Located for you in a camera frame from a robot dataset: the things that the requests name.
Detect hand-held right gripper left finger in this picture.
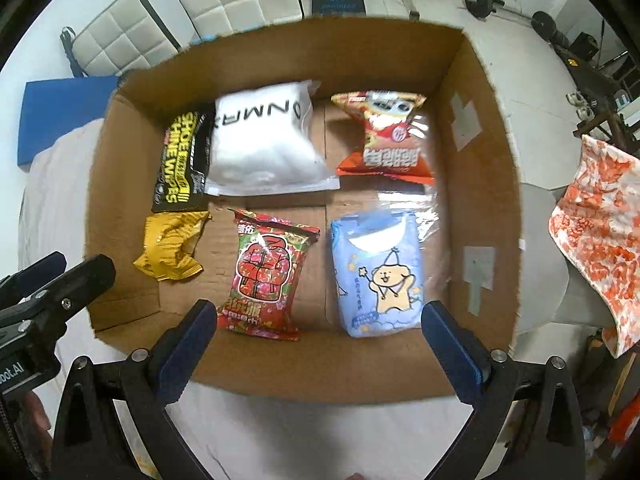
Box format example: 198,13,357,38
51,299,218,480

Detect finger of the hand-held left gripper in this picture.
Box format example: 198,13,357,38
0,252,67,303
30,254,117,341

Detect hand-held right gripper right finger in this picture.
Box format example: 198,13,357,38
421,300,586,480

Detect yellow crinkled packet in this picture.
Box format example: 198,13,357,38
133,211,212,281

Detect light blue tissue pack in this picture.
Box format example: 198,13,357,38
331,210,426,338

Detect red jacket print snack packet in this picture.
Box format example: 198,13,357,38
216,208,321,342

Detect black yellow wipes packet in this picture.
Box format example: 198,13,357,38
151,105,216,212

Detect cardboard box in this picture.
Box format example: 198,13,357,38
85,17,523,406

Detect orange red snack packet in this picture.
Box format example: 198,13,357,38
331,91,436,186

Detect white pouch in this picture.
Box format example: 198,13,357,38
206,80,341,197

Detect person's left hand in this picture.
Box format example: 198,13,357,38
20,391,53,461

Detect grey table cloth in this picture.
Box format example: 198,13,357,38
20,120,481,480

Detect grey chair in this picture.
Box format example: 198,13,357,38
515,180,616,336

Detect blue foam mat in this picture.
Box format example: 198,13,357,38
17,76,121,173

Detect red plastic bag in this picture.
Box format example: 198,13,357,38
607,395,640,447

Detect orange floral cloth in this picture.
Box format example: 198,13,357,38
548,135,640,358

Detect pair of white shoes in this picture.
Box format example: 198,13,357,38
567,91,593,121

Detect black bag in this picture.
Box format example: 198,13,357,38
570,32,599,59

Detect short barbell with black plates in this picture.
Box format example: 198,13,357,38
464,0,556,36

